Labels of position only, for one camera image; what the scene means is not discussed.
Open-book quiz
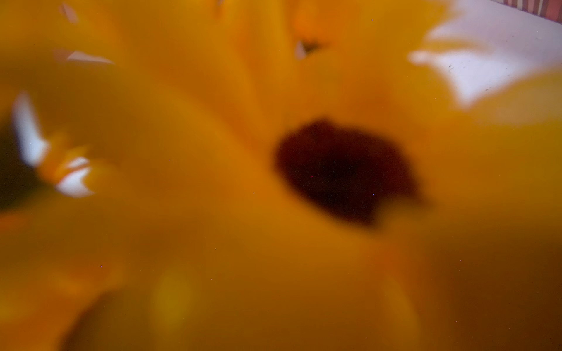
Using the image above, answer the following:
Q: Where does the sunflower pot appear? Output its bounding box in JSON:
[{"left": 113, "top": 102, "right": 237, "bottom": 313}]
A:
[{"left": 1, "top": 1, "right": 561, "bottom": 350}]

